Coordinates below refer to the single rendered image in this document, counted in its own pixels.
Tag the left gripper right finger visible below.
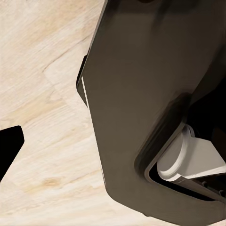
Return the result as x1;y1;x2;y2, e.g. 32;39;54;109
211;125;226;163

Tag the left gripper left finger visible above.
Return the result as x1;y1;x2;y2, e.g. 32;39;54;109
0;125;24;181

